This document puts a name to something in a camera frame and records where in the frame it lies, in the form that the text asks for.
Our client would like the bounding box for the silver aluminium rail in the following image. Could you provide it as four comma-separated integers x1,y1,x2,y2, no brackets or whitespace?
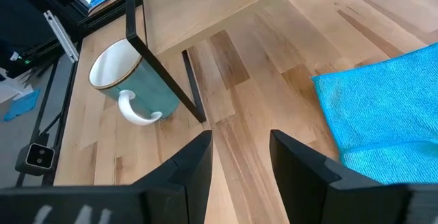
43,10,80,63

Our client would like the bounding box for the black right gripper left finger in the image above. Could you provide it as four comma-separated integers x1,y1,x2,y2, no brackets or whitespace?
0,129,214,224

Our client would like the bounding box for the blue rag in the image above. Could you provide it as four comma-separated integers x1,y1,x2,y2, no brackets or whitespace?
3,88,41,122

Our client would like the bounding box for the blue microfibre cloth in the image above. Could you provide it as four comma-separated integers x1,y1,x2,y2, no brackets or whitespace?
310,42,438,186

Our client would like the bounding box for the teal ceramic mug white handle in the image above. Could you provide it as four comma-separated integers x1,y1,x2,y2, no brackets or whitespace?
88,38,181,127

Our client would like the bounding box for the black table-level camera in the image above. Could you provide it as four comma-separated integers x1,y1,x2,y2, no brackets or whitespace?
14,142,56,177

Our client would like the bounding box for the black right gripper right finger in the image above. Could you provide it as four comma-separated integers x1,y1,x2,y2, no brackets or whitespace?
269,129,438,224

